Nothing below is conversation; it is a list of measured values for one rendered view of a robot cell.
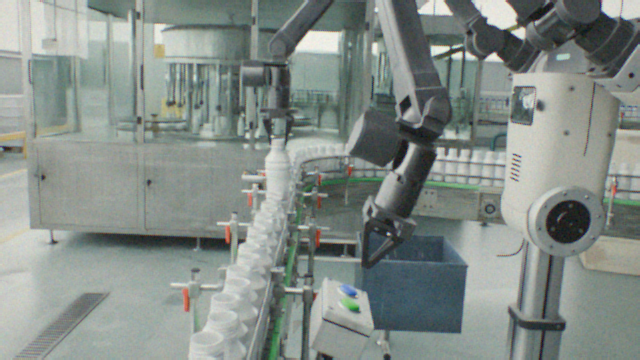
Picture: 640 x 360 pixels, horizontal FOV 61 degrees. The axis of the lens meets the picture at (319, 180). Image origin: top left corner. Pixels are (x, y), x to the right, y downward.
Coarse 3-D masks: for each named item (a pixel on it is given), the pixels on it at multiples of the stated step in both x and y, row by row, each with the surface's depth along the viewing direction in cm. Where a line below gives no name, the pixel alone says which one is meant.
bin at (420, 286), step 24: (336, 240) 186; (360, 240) 191; (384, 240) 191; (408, 240) 191; (432, 240) 191; (360, 264) 166; (384, 264) 161; (408, 264) 161; (432, 264) 161; (456, 264) 161; (360, 288) 167; (384, 288) 162; (408, 288) 162; (432, 288) 162; (456, 288) 162; (384, 312) 164; (408, 312) 164; (432, 312) 164; (456, 312) 164
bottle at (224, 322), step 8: (216, 312) 68; (224, 312) 68; (232, 312) 68; (208, 320) 67; (216, 320) 68; (224, 320) 68; (232, 320) 66; (208, 328) 66; (216, 328) 65; (224, 328) 65; (232, 328) 66; (224, 336) 65; (232, 336) 66; (232, 344) 66; (240, 344) 68; (232, 352) 66; (240, 352) 66
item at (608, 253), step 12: (624, 132) 463; (636, 132) 471; (624, 144) 447; (636, 144) 444; (624, 156) 448; (636, 156) 445; (600, 240) 463; (612, 240) 460; (624, 240) 457; (636, 240) 455; (588, 252) 467; (600, 252) 465; (612, 252) 462; (624, 252) 459; (636, 252) 456; (588, 264) 470; (600, 264) 467; (612, 264) 464; (624, 264) 461; (636, 264) 457
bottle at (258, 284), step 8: (240, 256) 91; (248, 256) 92; (256, 256) 91; (248, 264) 89; (256, 264) 89; (256, 272) 89; (256, 280) 89; (264, 280) 92; (256, 288) 89; (264, 288) 90; (264, 312) 91; (264, 320) 92
